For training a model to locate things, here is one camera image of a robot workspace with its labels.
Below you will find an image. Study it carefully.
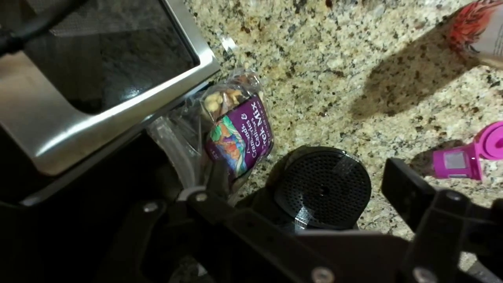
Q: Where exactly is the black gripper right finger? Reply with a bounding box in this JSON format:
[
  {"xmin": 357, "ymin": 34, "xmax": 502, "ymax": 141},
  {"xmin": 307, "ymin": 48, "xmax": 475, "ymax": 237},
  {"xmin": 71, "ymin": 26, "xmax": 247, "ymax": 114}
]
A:
[{"xmin": 381, "ymin": 155, "xmax": 503, "ymax": 283}]

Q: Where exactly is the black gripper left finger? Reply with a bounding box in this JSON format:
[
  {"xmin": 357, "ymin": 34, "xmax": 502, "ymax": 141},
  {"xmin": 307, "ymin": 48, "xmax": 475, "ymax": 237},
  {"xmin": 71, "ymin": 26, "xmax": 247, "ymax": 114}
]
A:
[{"xmin": 96, "ymin": 114, "xmax": 400, "ymax": 283}]

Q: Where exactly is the purple trail mix packet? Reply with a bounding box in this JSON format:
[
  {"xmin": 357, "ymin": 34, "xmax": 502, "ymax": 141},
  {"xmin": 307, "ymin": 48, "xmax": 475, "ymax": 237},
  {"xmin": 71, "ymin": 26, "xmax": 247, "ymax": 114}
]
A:
[{"xmin": 200, "ymin": 72, "xmax": 276, "ymax": 180}]

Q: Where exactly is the tea bottle with white label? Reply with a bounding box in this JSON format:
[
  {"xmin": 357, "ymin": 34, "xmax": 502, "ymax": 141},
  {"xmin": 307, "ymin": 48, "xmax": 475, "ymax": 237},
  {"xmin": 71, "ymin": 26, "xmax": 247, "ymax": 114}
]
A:
[{"xmin": 447, "ymin": 0, "xmax": 503, "ymax": 70}]

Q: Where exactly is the pink plastic object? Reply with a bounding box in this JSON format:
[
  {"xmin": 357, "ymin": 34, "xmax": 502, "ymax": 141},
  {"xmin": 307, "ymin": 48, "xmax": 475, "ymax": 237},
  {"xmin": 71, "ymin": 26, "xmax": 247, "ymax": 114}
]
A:
[{"xmin": 431, "ymin": 119, "xmax": 503, "ymax": 182}]

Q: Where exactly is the black coffee maker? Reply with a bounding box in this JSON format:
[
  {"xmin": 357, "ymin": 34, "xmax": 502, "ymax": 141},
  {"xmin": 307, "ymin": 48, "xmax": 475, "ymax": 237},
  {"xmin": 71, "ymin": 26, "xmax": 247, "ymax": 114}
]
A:
[{"xmin": 251, "ymin": 144, "xmax": 375, "ymax": 232}]

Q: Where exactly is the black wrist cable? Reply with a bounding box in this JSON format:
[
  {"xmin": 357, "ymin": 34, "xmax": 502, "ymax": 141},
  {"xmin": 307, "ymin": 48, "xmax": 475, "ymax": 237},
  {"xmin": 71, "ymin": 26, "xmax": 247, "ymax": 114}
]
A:
[{"xmin": 0, "ymin": 0, "xmax": 89, "ymax": 53}]

